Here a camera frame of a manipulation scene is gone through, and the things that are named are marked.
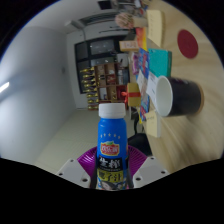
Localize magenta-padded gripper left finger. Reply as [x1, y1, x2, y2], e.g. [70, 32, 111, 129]
[55, 147, 100, 189]

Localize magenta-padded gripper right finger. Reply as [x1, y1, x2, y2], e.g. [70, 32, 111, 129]
[125, 144, 170, 189]

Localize blue drink bottle white cap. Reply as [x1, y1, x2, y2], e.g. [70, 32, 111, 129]
[89, 102, 135, 192]

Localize small beige notebook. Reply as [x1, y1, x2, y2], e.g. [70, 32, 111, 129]
[143, 110, 162, 138]

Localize yellow gift box red ribbon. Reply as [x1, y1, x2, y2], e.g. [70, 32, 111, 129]
[120, 82, 142, 108]

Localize black mug white inside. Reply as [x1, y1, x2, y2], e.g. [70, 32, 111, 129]
[155, 75, 205, 118]

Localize white paper sheet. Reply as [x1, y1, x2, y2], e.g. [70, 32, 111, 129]
[145, 70, 161, 101]

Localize ceiling light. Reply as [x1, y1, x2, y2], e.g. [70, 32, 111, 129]
[0, 81, 10, 94]

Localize small standing orange-white box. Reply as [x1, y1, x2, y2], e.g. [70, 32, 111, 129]
[118, 39, 139, 53]

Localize dark glass door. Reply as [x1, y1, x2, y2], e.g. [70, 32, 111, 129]
[74, 35, 126, 95]

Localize flat round red coaster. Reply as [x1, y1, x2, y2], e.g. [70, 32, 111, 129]
[176, 29, 200, 60]

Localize orange book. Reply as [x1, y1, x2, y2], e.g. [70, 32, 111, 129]
[134, 26, 148, 52]

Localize wide beige notebook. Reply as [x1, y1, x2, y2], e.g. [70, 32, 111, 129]
[146, 9, 165, 48]

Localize pink flowers in white pot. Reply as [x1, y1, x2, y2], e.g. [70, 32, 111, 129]
[114, 12, 148, 30]

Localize black computer monitor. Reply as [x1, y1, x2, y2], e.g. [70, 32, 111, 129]
[98, 0, 113, 10]

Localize white wall air conditioner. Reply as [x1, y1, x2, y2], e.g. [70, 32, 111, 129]
[69, 19, 86, 30]

